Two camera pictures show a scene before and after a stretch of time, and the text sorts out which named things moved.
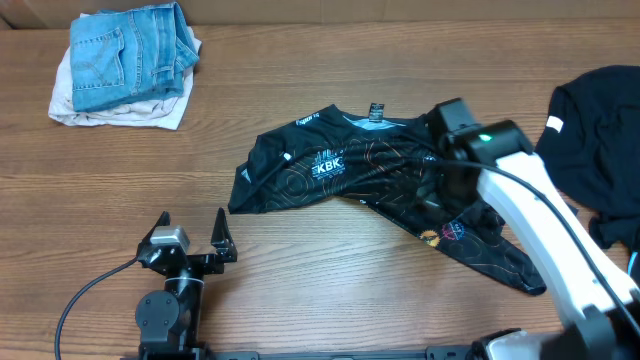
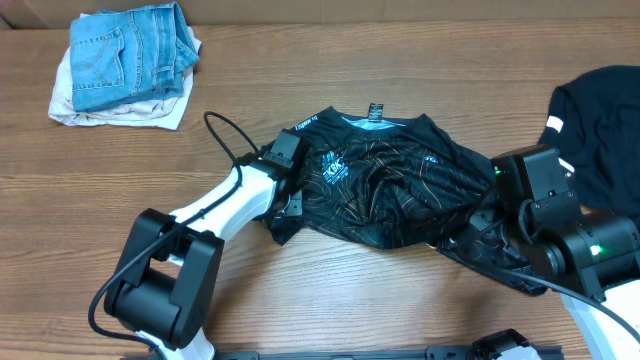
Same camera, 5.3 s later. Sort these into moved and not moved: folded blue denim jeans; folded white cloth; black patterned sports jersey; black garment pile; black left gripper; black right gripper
Moved: black left gripper; black patterned sports jersey; black right gripper
Not moved: folded white cloth; folded blue denim jeans; black garment pile
